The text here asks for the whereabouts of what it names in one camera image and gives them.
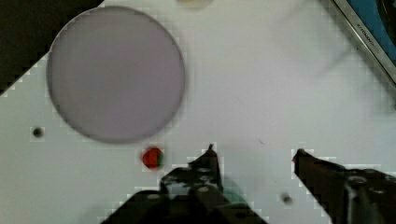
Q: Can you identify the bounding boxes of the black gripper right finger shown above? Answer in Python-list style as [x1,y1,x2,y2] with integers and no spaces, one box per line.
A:
[292,148,396,224]

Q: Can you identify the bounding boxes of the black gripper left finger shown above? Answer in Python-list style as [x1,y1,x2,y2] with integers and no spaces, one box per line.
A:
[160,144,223,199]

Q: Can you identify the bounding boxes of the red toy strawberry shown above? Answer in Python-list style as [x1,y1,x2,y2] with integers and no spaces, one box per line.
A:
[142,147,163,170]

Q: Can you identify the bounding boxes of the grey round plate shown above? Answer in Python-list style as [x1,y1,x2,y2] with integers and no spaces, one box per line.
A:
[46,6,186,144]

